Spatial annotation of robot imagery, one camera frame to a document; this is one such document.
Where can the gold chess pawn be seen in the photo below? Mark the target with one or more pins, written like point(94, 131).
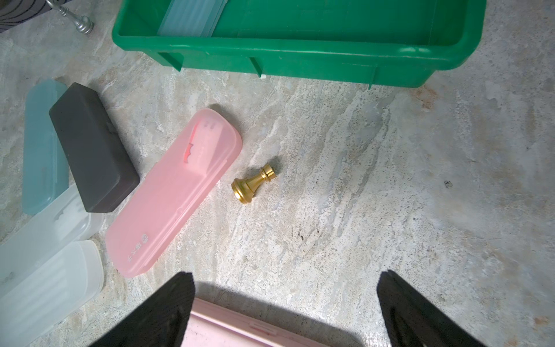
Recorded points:
point(245, 189)

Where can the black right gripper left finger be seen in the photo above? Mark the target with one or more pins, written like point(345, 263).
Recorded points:
point(161, 320)

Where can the clear ribbed pencil case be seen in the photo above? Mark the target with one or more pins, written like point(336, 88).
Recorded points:
point(58, 288)

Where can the black pencil case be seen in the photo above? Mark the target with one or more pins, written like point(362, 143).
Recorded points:
point(102, 169)

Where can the teal slim pencil case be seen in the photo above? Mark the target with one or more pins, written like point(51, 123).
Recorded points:
point(45, 169)

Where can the pink flat lidded box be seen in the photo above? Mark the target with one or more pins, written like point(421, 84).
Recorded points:
point(213, 325)

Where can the teal ribbed pencil case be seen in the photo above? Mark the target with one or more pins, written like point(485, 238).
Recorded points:
point(191, 18)

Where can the pink translucent pencil case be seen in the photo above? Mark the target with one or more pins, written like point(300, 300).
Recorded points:
point(170, 193)

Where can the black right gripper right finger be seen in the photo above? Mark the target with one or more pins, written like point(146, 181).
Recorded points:
point(412, 320)

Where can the clear pencil case with card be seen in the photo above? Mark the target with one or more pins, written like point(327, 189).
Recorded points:
point(62, 222)

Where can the green plastic storage box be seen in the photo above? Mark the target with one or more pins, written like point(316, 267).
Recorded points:
point(392, 43)

